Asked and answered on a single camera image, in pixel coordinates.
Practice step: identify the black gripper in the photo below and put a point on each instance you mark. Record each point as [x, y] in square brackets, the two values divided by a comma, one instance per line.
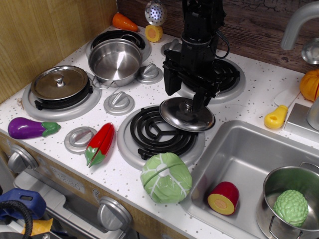
[194, 55]

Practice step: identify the small steel pot lid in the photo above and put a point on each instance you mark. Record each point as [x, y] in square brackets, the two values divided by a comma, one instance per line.
[179, 113]

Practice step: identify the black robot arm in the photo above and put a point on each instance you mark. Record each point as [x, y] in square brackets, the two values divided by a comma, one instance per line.
[202, 19]

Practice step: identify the silver stove knob upper centre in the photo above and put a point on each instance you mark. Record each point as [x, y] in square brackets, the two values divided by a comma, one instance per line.
[150, 74]

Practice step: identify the silver stove knob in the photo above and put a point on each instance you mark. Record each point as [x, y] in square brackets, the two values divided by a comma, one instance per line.
[150, 74]
[119, 104]
[175, 45]
[77, 140]

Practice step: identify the silver stove knob back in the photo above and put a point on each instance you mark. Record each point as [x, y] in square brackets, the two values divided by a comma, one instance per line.
[175, 45]

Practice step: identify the silver stove knob front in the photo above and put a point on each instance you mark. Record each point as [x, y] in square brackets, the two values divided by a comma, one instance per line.
[77, 140]

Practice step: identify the large steel lid with knob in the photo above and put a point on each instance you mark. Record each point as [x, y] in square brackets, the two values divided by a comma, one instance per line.
[59, 83]

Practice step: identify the back right black burner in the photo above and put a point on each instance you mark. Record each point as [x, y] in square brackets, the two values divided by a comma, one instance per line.
[219, 76]

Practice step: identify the black burner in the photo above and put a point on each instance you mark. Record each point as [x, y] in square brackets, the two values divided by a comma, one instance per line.
[119, 34]
[219, 76]
[153, 135]
[64, 103]

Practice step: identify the front right black burner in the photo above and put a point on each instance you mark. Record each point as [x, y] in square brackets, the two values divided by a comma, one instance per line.
[153, 135]

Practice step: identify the yellow toy corn piece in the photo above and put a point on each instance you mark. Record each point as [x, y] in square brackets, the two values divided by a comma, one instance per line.
[153, 33]

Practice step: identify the empty steel pot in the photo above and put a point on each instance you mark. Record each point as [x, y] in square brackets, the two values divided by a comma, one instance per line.
[115, 62]

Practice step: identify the silver sink basin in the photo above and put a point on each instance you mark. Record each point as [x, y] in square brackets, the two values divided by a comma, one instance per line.
[244, 155]

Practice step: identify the steel slotted spoon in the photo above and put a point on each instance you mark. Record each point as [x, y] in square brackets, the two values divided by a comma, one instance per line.
[155, 13]

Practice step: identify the back left black burner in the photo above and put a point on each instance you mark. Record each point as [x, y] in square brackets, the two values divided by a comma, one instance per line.
[119, 34]

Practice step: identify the green toy cabbage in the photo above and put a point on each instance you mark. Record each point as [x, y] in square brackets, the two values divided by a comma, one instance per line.
[166, 178]

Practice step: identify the orange toy carrot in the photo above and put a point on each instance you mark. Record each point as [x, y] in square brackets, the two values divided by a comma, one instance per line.
[124, 23]

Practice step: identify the red toy chili pepper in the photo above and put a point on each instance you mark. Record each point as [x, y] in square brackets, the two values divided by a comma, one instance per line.
[99, 146]

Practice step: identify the red yellow toy fruit half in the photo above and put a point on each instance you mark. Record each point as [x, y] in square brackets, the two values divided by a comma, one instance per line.
[224, 198]

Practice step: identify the orange toy pumpkin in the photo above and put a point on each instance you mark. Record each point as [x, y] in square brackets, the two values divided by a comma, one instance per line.
[309, 85]

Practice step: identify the steel ladle bowl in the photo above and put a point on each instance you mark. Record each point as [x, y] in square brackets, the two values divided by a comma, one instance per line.
[310, 51]

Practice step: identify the front left black burner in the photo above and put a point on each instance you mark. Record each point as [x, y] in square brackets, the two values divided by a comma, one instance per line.
[64, 103]

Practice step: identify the silver oven knob right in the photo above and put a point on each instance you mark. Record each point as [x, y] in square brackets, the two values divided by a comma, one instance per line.
[112, 215]

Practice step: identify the silver oven knob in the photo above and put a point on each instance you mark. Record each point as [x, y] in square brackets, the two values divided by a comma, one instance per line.
[112, 215]
[21, 160]

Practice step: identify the grey faucet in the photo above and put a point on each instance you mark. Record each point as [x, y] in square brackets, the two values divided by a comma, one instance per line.
[298, 19]

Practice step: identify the steel pot in sink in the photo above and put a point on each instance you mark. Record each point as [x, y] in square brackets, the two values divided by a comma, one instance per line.
[304, 179]

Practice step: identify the light green toy artichoke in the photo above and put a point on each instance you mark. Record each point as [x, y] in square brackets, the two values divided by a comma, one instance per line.
[292, 207]

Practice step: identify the purple toy eggplant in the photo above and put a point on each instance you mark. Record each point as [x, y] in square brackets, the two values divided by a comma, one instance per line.
[23, 128]

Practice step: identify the silver oven knob left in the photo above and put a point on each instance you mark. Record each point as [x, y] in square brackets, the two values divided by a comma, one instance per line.
[21, 160]

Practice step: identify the yellow handled toy knife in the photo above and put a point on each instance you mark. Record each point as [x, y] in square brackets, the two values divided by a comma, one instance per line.
[283, 100]

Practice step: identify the grey oven door handle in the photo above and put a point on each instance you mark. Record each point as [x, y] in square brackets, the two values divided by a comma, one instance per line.
[72, 204]

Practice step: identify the blue clamp handle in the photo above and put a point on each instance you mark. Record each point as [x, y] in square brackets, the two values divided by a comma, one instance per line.
[32, 200]

